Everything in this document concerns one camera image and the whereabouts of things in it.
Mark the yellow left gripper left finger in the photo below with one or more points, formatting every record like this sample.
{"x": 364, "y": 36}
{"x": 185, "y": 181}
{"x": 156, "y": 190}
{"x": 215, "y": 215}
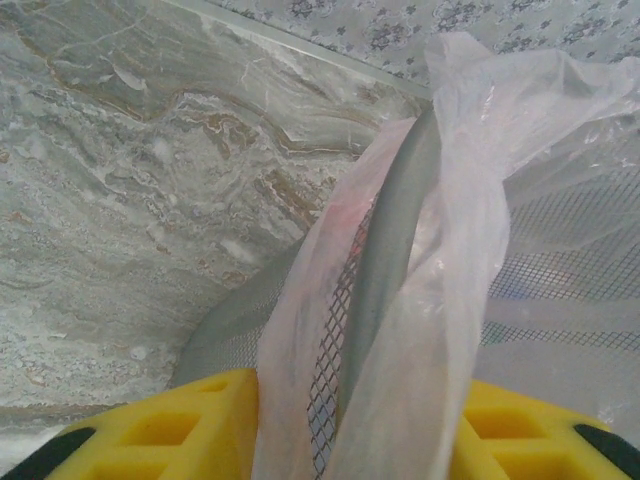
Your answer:
{"x": 215, "y": 450}

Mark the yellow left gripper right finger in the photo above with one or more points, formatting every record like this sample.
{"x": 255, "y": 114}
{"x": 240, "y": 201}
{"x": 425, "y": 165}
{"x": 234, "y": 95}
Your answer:
{"x": 550, "y": 450}

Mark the translucent plastic bin liner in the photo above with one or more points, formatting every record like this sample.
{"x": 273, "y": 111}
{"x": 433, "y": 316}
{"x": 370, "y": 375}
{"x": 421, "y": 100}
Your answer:
{"x": 450, "y": 300}

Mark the grey metal mesh bin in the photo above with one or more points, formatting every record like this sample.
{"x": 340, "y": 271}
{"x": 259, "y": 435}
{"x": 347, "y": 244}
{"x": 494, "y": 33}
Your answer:
{"x": 395, "y": 225}

